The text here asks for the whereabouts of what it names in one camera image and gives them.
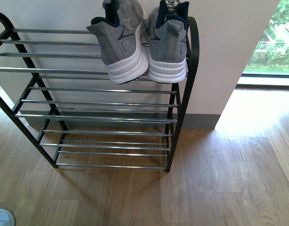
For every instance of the light blue slipper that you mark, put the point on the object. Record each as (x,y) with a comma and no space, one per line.
(6,218)

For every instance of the black metal shoe rack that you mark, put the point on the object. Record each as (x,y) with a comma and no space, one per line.
(76,117)

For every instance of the grey knit sneaker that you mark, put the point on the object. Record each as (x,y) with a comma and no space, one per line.
(119,35)
(167,42)

